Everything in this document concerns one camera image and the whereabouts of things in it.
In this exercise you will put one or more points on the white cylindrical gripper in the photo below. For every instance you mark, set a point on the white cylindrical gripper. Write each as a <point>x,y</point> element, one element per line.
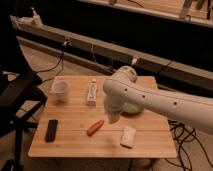
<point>113,118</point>

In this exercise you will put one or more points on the orange red pepper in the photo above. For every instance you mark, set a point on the orange red pepper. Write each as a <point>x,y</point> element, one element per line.
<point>95,127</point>

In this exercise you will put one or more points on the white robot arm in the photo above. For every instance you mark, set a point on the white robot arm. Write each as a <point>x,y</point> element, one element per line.
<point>121,87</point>

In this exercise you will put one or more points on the green bowl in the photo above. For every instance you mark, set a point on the green bowl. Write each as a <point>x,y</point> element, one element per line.
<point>131,109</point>

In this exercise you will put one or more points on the white toothpaste tube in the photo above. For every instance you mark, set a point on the white toothpaste tube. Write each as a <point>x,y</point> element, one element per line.
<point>91,96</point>

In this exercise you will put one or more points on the white plastic cup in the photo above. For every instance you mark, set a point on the white plastic cup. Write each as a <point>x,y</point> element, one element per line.
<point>61,90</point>

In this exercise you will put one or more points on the black rectangular block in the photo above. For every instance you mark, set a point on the black rectangular block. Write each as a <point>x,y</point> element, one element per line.
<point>51,131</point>

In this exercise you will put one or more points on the black chair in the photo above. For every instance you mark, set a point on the black chair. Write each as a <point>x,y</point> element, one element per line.
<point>16,93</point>

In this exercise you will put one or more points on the white soap dispenser bottle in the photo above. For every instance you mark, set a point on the white soap dispenser bottle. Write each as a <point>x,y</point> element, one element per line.
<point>36,18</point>

